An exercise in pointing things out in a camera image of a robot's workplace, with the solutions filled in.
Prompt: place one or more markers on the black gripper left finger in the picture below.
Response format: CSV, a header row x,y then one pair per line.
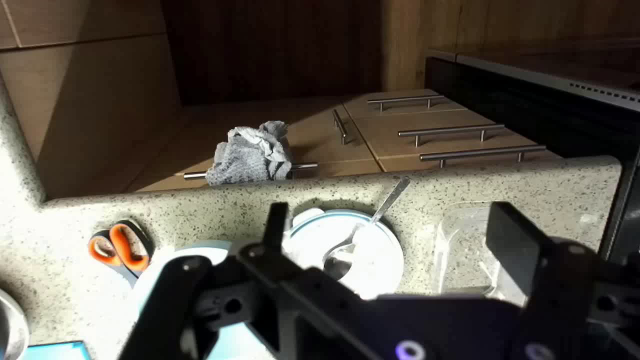
x,y
275,228

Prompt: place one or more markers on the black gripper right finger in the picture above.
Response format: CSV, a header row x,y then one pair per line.
x,y
516,242

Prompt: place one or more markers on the silver metal spoon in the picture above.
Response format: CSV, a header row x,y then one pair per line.
x,y
342,254

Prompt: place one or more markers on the clear plastic container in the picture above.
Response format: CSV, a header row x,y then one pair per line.
x,y
464,264

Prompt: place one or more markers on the crumpled grey dish towel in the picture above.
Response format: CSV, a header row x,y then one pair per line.
x,y
252,154

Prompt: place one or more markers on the light blue round lid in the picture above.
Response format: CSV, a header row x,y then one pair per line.
x,y
378,261

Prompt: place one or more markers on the black oven range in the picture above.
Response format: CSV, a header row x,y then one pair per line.
x,y
568,124

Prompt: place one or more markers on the orange handled scissors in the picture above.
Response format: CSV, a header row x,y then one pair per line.
x,y
123,247

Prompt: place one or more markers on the wooden cabinet drawers with handles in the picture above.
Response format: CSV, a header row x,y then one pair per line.
x,y
346,136

